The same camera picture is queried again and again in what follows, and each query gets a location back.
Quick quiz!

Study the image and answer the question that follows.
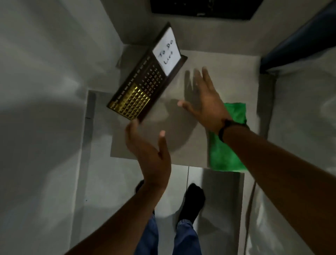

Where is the person's left hand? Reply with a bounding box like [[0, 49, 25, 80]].
[[125, 118, 172, 191]]

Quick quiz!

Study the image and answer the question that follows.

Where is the person's right hand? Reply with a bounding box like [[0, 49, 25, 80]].
[[177, 67, 233, 135]]

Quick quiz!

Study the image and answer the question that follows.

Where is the green cleaning cloth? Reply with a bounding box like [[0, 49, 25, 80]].
[[209, 102, 249, 173]]

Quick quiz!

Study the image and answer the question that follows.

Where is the dark desk calendar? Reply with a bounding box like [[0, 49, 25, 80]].
[[107, 22, 188, 123]]

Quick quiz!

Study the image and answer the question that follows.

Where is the white handwritten note card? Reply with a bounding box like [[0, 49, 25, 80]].
[[152, 27, 182, 77]]

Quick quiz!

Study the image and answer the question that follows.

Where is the person's left forearm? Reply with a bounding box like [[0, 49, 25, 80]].
[[64, 184, 166, 255]]

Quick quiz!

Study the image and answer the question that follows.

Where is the person's right forearm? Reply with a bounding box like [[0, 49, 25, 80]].
[[223, 125, 336, 255]]

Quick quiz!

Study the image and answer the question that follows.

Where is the person's right black sock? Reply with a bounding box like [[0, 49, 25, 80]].
[[178, 183, 206, 224]]

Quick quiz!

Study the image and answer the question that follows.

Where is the person's left jeans leg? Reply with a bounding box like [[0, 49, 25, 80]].
[[134, 213, 160, 255]]

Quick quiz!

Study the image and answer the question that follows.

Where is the person's jeans leg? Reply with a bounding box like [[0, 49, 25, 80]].
[[172, 219, 203, 255], [134, 213, 160, 255]]

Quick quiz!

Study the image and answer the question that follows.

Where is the person's right jeans leg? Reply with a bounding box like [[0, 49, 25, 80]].
[[172, 219, 203, 255]]

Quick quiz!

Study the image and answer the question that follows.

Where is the black wristband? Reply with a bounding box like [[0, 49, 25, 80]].
[[218, 118, 250, 143]]

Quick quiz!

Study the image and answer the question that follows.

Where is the grey table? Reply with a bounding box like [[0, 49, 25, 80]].
[[110, 44, 276, 173]]

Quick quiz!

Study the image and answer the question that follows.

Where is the white bed sheet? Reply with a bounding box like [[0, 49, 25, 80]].
[[245, 47, 336, 255]]

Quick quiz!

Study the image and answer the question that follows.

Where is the dark blue headboard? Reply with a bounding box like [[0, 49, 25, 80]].
[[260, 0, 336, 74]]

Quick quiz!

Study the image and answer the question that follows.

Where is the black wall panel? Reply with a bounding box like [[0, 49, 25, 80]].
[[150, 0, 264, 21]]

